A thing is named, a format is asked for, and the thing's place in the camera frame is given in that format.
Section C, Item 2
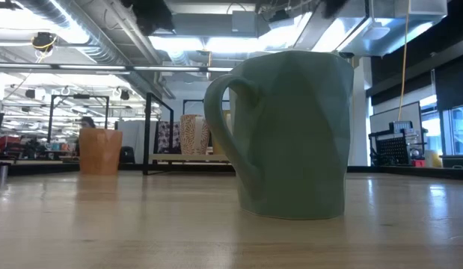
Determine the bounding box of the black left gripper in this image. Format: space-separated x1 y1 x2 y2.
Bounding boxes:
120 0 176 37

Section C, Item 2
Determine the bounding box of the orange leaf patterned mug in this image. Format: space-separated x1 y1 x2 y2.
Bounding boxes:
179 114 211 156

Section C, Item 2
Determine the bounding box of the green faceted ceramic mug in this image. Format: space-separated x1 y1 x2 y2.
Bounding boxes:
203 51 355 220

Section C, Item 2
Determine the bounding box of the orange faceted ceramic mug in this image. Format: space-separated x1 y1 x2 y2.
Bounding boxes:
79 128 123 176

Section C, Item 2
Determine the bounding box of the long ceiling light fixture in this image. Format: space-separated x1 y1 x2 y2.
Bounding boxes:
0 63 235 74

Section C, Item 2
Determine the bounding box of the black metal wood shelf rack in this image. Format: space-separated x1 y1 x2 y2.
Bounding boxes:
142 92 236 176

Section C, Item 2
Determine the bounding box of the floral patterned cloth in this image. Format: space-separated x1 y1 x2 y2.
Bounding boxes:
157 121 182 155

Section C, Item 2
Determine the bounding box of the white partition panel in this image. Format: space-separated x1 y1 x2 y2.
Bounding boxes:
117 120 159 164

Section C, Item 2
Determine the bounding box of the person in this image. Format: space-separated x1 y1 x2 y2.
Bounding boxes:
76 116 96 150

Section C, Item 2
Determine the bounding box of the black office chair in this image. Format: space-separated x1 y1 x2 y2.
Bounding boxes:
120 146 136 164

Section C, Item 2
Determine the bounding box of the black perforated crate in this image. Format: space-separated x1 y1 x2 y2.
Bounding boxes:
368 130 411 167

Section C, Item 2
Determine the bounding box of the black bin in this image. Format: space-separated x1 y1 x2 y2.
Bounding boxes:
441 155 463 170

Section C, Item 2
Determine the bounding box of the yellow hanging cable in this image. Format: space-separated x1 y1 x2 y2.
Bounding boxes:
397 0 411 121

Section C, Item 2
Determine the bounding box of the small black metal frame stand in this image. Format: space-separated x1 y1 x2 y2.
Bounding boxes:
181 98 232 116

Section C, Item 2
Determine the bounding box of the black yellow cable reel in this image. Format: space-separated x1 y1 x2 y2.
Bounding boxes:
31 31 57 53

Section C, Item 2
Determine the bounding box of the large black metal frame stand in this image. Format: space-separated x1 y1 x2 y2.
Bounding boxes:
47 93 111 145

